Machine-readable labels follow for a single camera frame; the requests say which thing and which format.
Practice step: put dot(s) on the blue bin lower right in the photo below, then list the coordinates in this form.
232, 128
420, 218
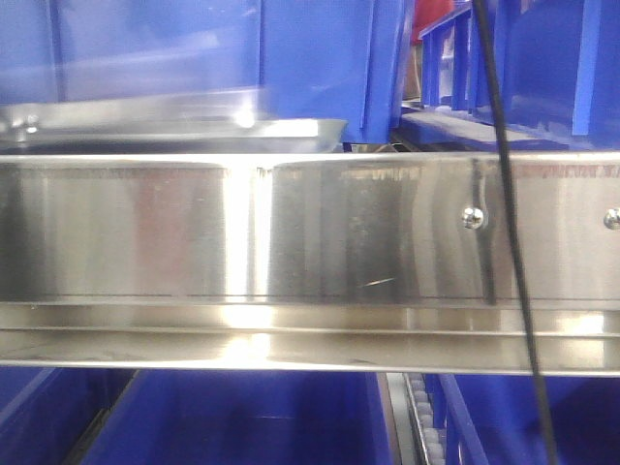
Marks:
494, 419

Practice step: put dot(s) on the silver metal tray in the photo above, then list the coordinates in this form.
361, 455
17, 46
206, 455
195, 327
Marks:
226, 121

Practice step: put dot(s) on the blue bin lower left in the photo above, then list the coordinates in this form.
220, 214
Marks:
45, 411

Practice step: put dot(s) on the blue bin upper right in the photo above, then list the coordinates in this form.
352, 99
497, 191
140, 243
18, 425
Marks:
557, 65

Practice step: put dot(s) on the silver rail screw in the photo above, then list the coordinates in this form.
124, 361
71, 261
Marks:
473, 218

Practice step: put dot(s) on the blue bin lower middle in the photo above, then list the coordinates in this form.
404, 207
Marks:
246, 417

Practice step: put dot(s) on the roller track lower shelf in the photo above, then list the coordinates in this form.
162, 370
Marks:
417, 440

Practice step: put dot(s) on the large blue plastic bin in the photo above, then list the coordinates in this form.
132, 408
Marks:
312, 59

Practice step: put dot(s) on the stainless steel shelf front rail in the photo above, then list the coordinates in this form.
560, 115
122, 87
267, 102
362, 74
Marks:
330, 261

